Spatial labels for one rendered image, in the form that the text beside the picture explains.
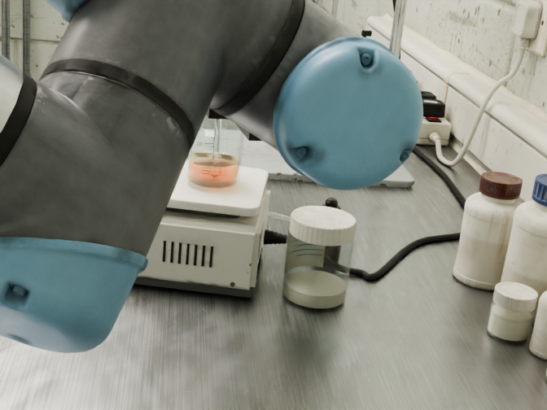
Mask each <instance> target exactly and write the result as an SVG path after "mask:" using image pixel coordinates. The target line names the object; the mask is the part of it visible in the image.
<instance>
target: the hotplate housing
mask: <svg viewBox="0 0 547 410"><path fill-rule="evenodd" d="M269 199H270V190H266V189H265V195H264V198H263V201H262V204H261V208H260V213H259V214H258V215H257V216H235V215H227V214H221V213H213V212H200V211H193V210H186V209H178V208H171V207H166V210H165V212H164V215H163V218H162V220H161V222H160V225H159V228H158V229H157V232H156V234H155V237H154V239H153V242H152V244H151V247H150V249H149V251H148V253H147V257H146V258H147V259H148V263H147V267H146V269H145V270H144V271H143V272H142V273H139V274H138V276H137V278H136V280H135V282H134V284H139V285H145V286H158V287H165V288H172V289H179V290H192V291H199V292H206V293H214V294H226V295H233V296H240V297H247V298H251V295H252V288H253V287H255V286H256V279H257V276H258V272H259V267H260V262H261V257H262V253H263V250H264V245H267V244H270V245H272V244H286V243H287V235H286V234H283V235H282V233H278V232H273V231H271V230H270V231H269V230H268V229H267V222H268V214H269Z"/></svg>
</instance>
